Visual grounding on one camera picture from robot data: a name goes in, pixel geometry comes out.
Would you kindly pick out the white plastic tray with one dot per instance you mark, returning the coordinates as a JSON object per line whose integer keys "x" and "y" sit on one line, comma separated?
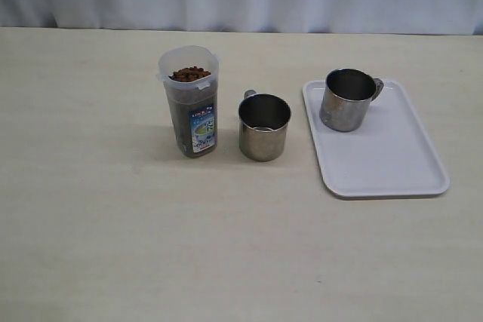
{"x": 390, "y": 156}

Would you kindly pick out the clear plastic container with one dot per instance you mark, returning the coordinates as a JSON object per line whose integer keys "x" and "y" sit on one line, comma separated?
{"x": 190, "y": 77}

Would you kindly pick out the steel mug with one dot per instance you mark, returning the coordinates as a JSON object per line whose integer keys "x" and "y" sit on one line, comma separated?
{"x": 347, "y": 97}
{"x": 263, "y": 125}

